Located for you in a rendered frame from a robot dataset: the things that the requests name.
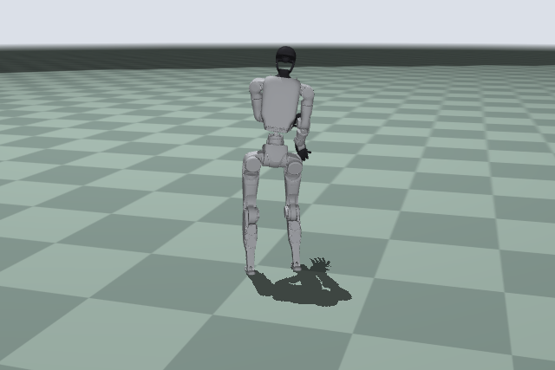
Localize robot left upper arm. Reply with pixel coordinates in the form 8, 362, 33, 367
249, 78, 264, 123

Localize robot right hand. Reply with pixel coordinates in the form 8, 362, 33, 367
295, 143, 311, 161

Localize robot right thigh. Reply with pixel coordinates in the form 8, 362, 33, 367
284, 153, 303, 221

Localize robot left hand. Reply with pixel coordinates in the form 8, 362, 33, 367
292, 113, 301, 127

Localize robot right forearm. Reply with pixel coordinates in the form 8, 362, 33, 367
294, 128, 310, 151

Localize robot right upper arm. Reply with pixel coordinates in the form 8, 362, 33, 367
297, 83, 314, 129

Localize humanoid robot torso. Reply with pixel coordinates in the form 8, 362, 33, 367
261, 74, 301, 168

